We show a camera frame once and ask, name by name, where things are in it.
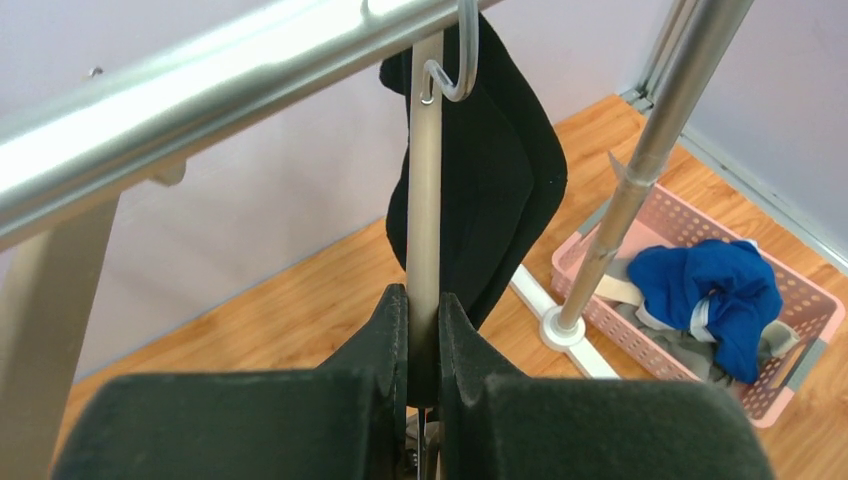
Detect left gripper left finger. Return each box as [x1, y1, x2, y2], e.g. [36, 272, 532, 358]
[52, 284, 408, 479]

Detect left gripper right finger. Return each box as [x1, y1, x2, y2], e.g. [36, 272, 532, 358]
[439, 294, 774, 479]

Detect grey underwear beige waistband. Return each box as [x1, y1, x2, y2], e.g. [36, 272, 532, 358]
[595, 258, 800, 389]

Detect black underwear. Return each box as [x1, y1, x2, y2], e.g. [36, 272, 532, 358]
[378, 11, 570, 331]

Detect blue underwear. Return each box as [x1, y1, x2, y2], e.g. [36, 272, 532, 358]
[626, 239, 783, 383]

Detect beige hanger of blue underwear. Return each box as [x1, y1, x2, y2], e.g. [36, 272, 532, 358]
[0, 162, 188, 480]

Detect beige hanger of black underwear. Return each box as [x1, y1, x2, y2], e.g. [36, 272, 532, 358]
[406, 1, 479, 409]

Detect pink plastic basket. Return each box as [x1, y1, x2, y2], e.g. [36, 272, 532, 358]
[551, 185, 846, 428]

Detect white metal clothes rack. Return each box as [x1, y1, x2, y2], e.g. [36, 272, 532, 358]
[0, 0, 757, 380]

